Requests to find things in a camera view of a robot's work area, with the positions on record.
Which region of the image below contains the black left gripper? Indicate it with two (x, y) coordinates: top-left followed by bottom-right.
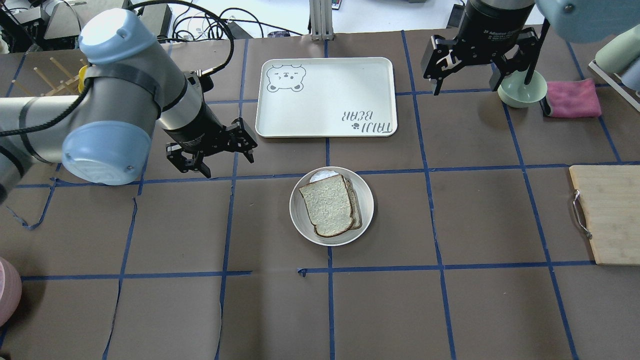
(166, 117), (258, 179)

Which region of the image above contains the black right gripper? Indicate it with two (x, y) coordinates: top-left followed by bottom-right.
(421, 10), (551, 96)

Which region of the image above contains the round white plate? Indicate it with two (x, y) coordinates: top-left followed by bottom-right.
(289, 166), (376, 247)

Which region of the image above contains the bread slice with crust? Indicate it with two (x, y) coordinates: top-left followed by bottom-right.
(298, 173), (355, 238)

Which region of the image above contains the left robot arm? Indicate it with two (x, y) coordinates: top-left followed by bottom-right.
(0, 7), (258, 201)

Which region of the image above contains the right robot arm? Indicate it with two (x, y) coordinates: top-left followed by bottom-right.
(420, 0), (640, 95)

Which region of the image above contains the bread slice on plate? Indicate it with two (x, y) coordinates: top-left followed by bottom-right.
(345, 178), (362, 230)

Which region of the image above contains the light green bowl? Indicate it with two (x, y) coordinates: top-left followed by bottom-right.
(497, 71), (548, 109)

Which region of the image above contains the black power adapter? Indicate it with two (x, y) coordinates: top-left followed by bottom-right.
(446, 2), (466, 28)

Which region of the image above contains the pink folded cloth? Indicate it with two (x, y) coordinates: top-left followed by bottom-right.
(539, 79), (602, 119)

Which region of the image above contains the fried egg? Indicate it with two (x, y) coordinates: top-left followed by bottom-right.
(309, 170), (339, 183)

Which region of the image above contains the green cup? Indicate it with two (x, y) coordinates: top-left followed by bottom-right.
(594, 26), (640, 73)

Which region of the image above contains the cream bear serving tray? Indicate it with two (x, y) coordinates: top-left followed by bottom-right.
(254, 57), (398, 138)

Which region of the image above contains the blue cup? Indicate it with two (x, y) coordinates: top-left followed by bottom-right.
(621, 57), (640, 92)

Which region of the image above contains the yellow mug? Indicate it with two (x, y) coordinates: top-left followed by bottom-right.
(77, 64), (91, 94)

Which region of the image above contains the wooden cup rack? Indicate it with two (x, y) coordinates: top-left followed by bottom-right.
(11, 57), (89, 97)

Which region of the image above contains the wooden cutting board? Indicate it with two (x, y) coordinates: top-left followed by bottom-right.
(569, 165), (640, 266)

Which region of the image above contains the pink bowl with ice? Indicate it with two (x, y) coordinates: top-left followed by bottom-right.
(0, 257), (22, 326)

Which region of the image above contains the white wire cup rack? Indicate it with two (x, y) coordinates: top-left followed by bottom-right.
(588, 60), (640, 112)

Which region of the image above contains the aluminium frame post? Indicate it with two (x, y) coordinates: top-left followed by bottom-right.
(309, 0), (335, 41)

